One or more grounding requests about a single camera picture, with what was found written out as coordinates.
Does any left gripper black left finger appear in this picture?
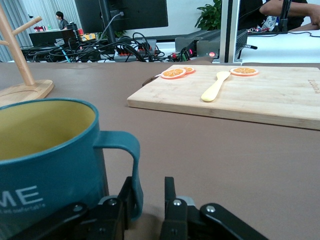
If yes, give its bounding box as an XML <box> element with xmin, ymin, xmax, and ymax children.
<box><xmin>96</xmin><ymin>176</ymin><xmax>134</xmax><ymax>240</ymax></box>

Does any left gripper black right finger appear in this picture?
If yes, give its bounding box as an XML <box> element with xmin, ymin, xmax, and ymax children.
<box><xmin>159</xmin><ymin>176</ymin><xmax>199</xmax><ymax>240</ymax></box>

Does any teal cup yellow inside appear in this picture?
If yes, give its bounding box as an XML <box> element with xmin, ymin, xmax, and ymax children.
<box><xmin>0</xmin><ymin>97</ymin><xmax>145</xmax><ymax>238</ymax></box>

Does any wooden mug rack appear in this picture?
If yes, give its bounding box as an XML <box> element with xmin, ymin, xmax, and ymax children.
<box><xmin>0</xmin><ymin>4</ymin><xmax>55</xmax><ymax>107</ymax></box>

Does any yellow plastic fork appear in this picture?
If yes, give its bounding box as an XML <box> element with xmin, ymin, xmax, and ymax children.
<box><xmin>201</xmin><ymin>71</ymin><xmax>231</xmax><ymax>103</ymax></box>

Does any grey power strip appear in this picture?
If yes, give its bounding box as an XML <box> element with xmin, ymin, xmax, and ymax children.
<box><xmin>113</xmin><ymin>39</ymin><xmax>161</xmax><ymax>62</ymax></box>

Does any black finned power supply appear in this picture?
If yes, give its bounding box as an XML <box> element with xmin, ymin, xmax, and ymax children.
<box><xmin>174</xmin><ymin>29</ymin><xmax>258</xmax><ymax>61</ymax></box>

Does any person in dark shirt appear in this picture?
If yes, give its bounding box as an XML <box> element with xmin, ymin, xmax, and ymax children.
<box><xmin>55</xmin><ymin>11</ymin><xmax>70</xmax><ymax>31</ymax></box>

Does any green potted plant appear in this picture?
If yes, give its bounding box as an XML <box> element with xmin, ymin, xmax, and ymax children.
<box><xmin>194</xmin><ymin>0</ymin><xmax>222</xmax><ymax>31</ymax></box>

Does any black computer monitor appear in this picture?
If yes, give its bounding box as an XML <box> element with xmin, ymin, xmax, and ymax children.
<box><xmin>74</xmin><ymin>0</ymin><xmax>169</xmax><ymax>45</ymax></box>

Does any white printed mug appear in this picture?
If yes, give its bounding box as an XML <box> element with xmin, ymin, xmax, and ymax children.
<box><xmin>261</xmin><ymin>16</ymin><xmax>277</xmax><ymax>32</ymax></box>

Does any seated person dark sleeve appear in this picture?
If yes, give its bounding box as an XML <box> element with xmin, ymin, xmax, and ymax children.
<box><xmin>259</xmin><ymin>0</ymin><xmax>320</xmax><ymax>28</ymax></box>

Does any bamboo cutting board metal handle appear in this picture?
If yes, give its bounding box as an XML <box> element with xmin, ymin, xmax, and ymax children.
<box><xmin>126</xmin><ymin>64</ymin><xmax>320</xmax><ymax>131</ymax></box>

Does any black cable bundle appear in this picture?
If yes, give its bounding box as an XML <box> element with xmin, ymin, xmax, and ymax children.
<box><xmin>22</xmin><ymin>31</ymin><xmax>173</xmax><ymax>63</ymax></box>

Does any aluminium camera post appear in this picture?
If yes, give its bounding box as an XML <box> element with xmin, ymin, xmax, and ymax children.
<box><xmin>212</xmin><ymin>0</ymin><xmax>244</xmax><ymax>64</ymax></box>

